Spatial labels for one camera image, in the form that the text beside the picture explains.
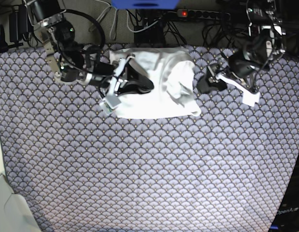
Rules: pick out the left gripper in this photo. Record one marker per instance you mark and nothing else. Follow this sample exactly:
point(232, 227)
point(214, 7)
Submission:
point(239, 71)

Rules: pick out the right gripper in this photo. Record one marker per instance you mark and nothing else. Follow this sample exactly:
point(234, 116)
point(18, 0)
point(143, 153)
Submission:
point(126, 77)

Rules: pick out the white T-shirt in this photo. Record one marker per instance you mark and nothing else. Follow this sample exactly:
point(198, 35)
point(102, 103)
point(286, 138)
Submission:
point(172, 72)

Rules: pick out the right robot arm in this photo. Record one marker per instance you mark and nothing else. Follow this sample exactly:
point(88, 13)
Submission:
point(65, 56)

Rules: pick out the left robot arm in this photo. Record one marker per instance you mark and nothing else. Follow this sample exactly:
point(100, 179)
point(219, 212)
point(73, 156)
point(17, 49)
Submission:
point(266, 44)

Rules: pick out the black adapter box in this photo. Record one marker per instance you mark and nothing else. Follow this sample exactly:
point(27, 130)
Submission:
point(153, 35)

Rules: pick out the patterned fan-print table cloth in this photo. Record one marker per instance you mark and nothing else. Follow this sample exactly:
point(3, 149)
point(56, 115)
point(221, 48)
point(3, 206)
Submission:
point(79, 170)

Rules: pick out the blue box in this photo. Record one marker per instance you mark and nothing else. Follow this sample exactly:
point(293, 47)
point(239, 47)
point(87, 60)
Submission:
point(145, 4)

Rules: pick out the black power strip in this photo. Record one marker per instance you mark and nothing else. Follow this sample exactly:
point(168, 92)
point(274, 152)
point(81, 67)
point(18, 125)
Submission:
point(200, 14)

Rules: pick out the black power adapter left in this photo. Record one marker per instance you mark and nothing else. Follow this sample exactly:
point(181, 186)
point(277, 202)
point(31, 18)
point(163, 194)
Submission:
point(17, 27)

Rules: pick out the grey plastic bin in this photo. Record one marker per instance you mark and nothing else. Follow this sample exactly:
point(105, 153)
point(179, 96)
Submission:
point(15, 214)

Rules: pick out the black OpenArm base plate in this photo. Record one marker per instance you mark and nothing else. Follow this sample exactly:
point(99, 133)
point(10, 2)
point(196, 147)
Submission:
point(287, 217)

